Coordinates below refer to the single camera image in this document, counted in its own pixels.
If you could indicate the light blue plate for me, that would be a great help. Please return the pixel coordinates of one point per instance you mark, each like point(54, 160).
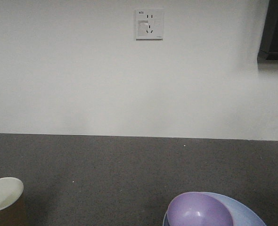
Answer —
point(242, 215)

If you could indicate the purple plastic bowl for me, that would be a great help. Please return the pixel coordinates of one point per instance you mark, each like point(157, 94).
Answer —
point(197, 209)

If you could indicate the white wall socket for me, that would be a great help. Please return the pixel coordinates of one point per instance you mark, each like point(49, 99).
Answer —
point(149, 23)

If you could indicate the brown paper cup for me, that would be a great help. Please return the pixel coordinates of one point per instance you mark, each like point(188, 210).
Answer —
point(12, 205)

